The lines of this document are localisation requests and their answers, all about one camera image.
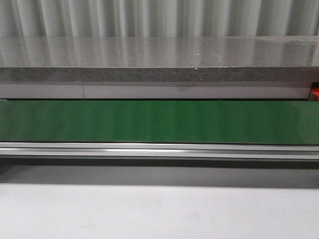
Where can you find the grey stone counter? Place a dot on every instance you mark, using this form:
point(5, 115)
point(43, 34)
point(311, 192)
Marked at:
point(280, 67)

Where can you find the green conveyor belt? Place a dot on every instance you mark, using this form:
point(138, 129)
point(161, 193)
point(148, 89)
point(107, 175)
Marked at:
point(256, 122)

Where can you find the white pleated curtain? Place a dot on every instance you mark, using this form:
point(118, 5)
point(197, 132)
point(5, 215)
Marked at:
point(161, 18)

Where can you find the red object right edge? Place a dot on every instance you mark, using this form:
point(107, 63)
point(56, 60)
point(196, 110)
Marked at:
point(314, 94)

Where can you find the aluminium conveyor frame rail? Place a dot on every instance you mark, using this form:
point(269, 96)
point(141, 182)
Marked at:
point(177, 151)

